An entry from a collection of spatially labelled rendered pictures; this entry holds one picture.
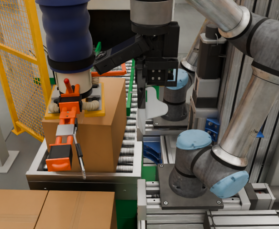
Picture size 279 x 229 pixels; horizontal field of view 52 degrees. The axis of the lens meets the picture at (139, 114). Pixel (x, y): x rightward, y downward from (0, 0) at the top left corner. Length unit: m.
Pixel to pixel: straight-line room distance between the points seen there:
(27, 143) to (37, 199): 1.42
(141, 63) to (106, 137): 1.14
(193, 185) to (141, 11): 0.72
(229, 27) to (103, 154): 1.14
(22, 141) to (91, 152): 1.58
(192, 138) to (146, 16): 0.57
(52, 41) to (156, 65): 0.88
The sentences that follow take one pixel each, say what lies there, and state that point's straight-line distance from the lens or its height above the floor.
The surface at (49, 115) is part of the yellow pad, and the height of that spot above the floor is 1.11.
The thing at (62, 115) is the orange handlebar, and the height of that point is 1.23.
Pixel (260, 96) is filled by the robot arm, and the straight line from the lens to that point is 0.85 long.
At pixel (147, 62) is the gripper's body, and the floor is 1.66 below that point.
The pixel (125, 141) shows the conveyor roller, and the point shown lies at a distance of 2.12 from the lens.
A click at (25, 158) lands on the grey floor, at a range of 3.01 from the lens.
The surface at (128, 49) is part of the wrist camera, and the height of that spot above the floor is 1.68.
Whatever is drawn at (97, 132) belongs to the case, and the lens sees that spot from 1.64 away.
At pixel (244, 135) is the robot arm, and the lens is 0.88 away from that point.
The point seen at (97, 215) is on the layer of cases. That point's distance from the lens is 1.68.
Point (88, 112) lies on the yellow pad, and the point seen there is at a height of 1.11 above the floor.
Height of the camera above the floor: 1.86
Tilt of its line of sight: 33 degrees down
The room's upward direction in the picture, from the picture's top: straight up
